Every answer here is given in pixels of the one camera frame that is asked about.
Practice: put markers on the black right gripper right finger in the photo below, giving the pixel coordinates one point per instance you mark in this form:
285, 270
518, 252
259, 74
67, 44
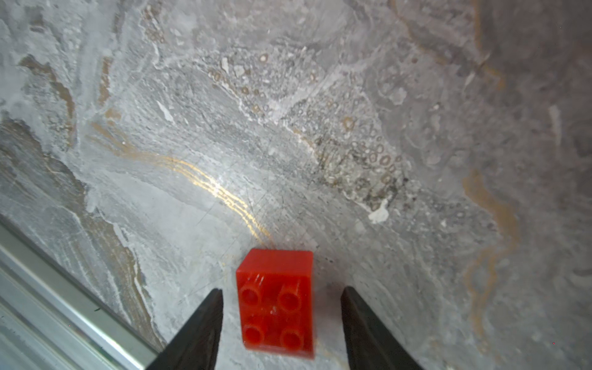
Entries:
369, 344

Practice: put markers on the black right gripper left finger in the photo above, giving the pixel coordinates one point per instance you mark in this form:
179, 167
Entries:
196, 345

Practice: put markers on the red lego brick front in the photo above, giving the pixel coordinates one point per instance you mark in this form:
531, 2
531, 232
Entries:
274, 291

